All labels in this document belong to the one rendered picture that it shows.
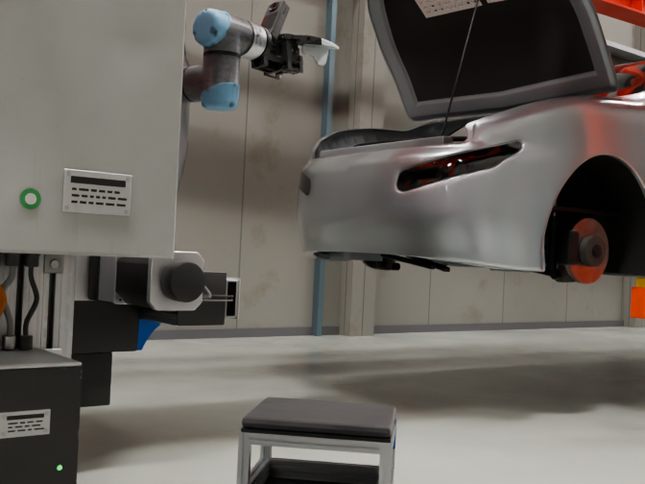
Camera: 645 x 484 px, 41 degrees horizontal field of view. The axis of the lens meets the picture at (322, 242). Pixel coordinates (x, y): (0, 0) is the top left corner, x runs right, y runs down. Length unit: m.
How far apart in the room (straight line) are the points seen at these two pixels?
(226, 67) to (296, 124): 6.26
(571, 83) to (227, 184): 3.65
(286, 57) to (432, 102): 3.69
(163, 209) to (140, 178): 0.05
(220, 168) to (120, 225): 6.43
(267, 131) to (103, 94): 6.74
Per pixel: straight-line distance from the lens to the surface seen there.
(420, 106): 5.59
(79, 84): 1.06
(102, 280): 1.39
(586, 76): 4.72
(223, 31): 1.74
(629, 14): 8.15
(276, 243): 7.81
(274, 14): 1.92
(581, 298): 11.21
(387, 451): 2.26
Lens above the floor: 0.78
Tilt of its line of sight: 1 degrees up
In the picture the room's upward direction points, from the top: 3 degrees clockwise
